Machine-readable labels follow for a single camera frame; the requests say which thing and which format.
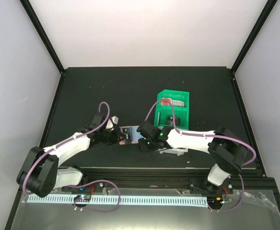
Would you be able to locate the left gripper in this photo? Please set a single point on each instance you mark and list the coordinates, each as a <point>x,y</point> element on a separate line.
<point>116,138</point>

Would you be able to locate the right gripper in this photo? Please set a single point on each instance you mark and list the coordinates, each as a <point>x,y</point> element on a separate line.
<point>143,147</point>

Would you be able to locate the pink card holder wallet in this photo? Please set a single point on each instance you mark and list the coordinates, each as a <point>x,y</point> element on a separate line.
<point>136,135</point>

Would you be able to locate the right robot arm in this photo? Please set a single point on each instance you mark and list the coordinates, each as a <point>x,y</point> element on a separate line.
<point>228,152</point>

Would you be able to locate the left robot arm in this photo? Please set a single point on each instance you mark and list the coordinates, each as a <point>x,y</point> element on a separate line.
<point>40,173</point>

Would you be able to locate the black cards stack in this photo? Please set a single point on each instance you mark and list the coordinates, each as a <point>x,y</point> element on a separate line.
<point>170,121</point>

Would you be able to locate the red white cards stack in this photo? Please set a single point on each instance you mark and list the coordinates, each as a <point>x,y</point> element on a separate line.
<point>168,101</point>

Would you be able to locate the green storage bin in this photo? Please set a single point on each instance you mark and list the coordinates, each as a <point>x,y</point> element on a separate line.
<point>162,112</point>

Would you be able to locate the white storage bin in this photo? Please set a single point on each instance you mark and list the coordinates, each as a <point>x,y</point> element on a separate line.
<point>175,151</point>

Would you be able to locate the small circuit board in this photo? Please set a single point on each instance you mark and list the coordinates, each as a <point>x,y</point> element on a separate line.
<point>82,198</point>

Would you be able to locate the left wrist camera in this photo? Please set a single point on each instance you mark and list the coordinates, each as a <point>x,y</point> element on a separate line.
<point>112,122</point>

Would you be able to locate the light blue slotted cable duct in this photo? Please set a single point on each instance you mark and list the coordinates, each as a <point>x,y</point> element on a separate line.
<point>184,201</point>

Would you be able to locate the black aluminium rail frame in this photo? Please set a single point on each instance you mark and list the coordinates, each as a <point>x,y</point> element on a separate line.
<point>169,178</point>

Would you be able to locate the left frame post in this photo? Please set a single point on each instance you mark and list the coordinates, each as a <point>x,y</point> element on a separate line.
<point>42,34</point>

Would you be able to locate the frame post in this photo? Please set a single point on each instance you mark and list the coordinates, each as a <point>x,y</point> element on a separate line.
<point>42,34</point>
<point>267,9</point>

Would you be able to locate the right frame post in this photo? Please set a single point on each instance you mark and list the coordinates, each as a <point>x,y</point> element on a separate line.
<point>267,9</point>

